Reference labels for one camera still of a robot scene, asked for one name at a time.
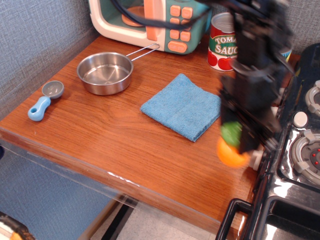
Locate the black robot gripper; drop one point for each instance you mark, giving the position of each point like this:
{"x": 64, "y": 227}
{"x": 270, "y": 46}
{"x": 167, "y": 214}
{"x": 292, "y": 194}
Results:
{"x": 247, "y": 99}

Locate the orange toy pineapple green top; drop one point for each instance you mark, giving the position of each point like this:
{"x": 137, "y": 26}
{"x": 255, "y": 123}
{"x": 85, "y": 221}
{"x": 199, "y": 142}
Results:
{"x": 228, "y": 145}

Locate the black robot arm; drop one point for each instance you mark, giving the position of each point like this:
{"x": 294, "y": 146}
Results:
{"x": 261, "y": 33}

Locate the pineapple slices can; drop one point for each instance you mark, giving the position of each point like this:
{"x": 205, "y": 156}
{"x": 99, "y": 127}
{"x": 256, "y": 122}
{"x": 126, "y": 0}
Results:
{"x": 286, "y": 53}

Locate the small steel pot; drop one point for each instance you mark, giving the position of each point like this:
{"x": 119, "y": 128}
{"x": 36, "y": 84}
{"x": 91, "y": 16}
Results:
{"x": 109, "y": 73}

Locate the white stove knob bottom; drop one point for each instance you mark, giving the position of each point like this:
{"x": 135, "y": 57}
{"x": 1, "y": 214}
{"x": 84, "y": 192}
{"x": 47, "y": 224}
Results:
{"x": 255, "y": 159}

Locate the white stove knob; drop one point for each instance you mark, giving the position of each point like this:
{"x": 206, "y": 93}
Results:
{"x": 255, "y": 159}
{"x": 280, "y": 96}
{"x": 274, "y": 110}

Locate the white stove knob middle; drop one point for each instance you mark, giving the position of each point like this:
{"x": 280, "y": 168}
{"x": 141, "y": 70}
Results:
{"x": 274, "y": 110}

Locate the folded blue cloth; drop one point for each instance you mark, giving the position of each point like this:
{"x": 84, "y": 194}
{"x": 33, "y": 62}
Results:
{"x": 184, "y": 108}

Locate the white stove knob top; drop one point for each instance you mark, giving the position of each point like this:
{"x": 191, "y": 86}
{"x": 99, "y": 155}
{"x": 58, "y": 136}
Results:
{"x": 280, "y": 96}

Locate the tomato sauce can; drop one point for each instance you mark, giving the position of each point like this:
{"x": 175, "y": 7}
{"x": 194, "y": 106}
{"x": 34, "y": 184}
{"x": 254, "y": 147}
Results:
{"x": 222, "y": 47}

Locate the black toy stove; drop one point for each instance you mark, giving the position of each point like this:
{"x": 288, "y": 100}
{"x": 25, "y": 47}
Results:
{"x": 286, "y": 204}

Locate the toy microwave teal and cream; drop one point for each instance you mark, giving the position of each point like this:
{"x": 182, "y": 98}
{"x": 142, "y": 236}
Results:
{"x": 112, "y": 24}

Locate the blue grey measuring scoop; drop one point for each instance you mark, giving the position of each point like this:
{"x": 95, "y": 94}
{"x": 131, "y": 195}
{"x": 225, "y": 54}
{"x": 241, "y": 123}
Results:
{"x": 50, "y": 91}

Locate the orange black object bottom left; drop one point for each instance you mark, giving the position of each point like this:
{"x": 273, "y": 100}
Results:
{"x": 11, "y": 229}

